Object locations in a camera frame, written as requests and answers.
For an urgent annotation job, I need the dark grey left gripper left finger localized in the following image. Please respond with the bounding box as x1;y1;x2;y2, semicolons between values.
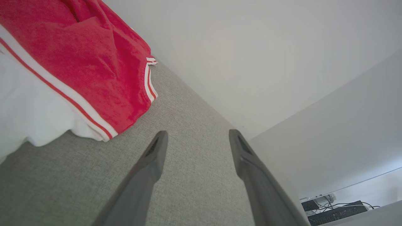
91;131;168;226

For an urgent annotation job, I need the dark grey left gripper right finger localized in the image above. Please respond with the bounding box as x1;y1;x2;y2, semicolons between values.
229;129;311;226

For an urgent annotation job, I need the red white basketball jersey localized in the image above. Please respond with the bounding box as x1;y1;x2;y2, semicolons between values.
0;0;158;165

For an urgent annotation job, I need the black adapter box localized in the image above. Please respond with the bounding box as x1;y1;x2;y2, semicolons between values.
301;199;320;211

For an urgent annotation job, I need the black power strip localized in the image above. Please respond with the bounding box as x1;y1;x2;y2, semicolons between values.
308;204;368;226

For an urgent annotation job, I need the black electronics with cables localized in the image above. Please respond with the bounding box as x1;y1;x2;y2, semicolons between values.
317;195;380;217

